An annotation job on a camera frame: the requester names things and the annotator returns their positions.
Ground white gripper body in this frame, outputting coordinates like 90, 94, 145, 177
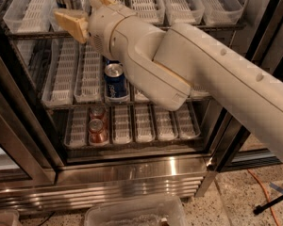
88, 4, 136, 59

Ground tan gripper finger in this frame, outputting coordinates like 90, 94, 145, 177
89, 0, 116, 12
53, 8, 89, 43

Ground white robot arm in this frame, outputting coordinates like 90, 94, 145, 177
53, 0, 283, 163

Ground rear blue pepsi can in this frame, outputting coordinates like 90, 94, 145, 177
106, 59, 120, 65

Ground blue pepsi can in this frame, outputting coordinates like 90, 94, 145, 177
104, 63, 127, 98
106, 59, 120, 65

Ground top shelf tray one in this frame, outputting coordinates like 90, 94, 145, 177
3, 0, 54, 34

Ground shelf tray one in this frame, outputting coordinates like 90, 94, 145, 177
42, 38, 78, 107
64, 108, 88, 149
3, 0, 54, 34

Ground top shelf tray four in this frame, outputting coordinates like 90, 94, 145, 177
129, 0, 165, 25

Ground shelf tray four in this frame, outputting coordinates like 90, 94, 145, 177
130, 86, 149, 103
129, 0, 165, 25
134, 105, 155, 143

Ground middle shelf tray two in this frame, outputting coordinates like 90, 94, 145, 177
74, 42, 102, 104

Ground front blue pepsi can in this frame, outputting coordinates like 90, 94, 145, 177
104, 63, 127, 98

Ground middle shelf tray one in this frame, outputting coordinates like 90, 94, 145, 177
42, 38, 78, 107

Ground middle shelf tray three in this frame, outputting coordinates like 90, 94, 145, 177
103, 56, 131, 104

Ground top shelf tray five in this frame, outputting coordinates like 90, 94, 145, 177
163, 0, 205, 25

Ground shelf tray five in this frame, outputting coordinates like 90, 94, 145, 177
154, 105, 178, 141
163, 0, 205, 25

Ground middle shelf tray four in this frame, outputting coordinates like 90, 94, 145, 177
130, 86, 149, 103

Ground rear red soda can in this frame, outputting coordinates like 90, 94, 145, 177
89, 106, 108, 126

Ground red soda can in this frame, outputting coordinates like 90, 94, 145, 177
89, 106, 108, 126
88, 119, 108, 144

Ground bottom shelf tray three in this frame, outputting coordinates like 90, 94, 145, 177
111, 105, 132, 144

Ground stainless steel fridge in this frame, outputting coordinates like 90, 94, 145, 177
0, 0, 283, 215

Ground bottom shelf tray four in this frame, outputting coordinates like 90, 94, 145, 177
134, 105, 155, 143

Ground front red soda can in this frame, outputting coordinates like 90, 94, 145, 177
88, 119, 108, 144

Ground bottom shelf tray one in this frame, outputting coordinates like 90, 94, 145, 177
64, 108, 88, 149

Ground top shelf tray six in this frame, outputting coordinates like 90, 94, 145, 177
201, 0, 242, 26

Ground shelf tray six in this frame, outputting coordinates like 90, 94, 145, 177
201, 0, 242, 26
175, 103, 200, 139
190, 85, 209, 98

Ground middle shelf tray six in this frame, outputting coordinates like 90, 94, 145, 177
190, 85, 209, 98

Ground bottom shelf tray two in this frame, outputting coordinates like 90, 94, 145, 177
88, 106, 108, 146

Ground bottom shelf tray five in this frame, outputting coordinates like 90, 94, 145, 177
154, 105, 178, 141

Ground bottom shelf tray six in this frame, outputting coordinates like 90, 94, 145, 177
175, 103, 200, 139

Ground open fridge glass door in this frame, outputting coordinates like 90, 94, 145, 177
207, 0, 283, 173

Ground clear plastic bin on floor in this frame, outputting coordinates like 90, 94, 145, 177
84, 195, 189, 226

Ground small clear container corner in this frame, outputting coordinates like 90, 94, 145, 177
0, 210, 22, 226

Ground black stand leg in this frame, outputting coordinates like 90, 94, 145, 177
253, 195, 283, 216

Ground orange cable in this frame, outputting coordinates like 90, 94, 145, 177
246, 169, 281, 226

